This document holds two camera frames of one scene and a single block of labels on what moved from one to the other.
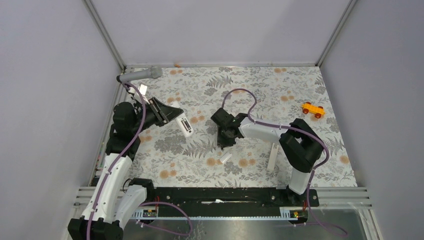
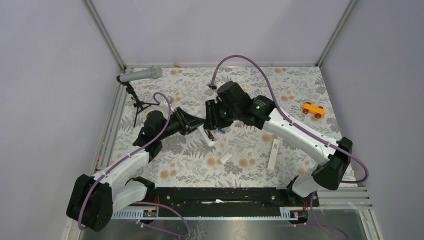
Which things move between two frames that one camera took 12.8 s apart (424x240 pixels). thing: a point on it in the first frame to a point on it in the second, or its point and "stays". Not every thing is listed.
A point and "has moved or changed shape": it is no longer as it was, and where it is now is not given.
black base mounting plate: x=169 y=200 stays
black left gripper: x=164 y=114 to x=188 y=123
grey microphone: x=154 y=72 stays
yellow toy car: x=317 y=111 stays
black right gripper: x=221 y=141 to x=212 y=120
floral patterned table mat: x=275 y=96 stays
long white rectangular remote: x=272 y=157 stays
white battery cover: x=225 y=157 stays
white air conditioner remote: x=183 y=121 has moved or changed shape
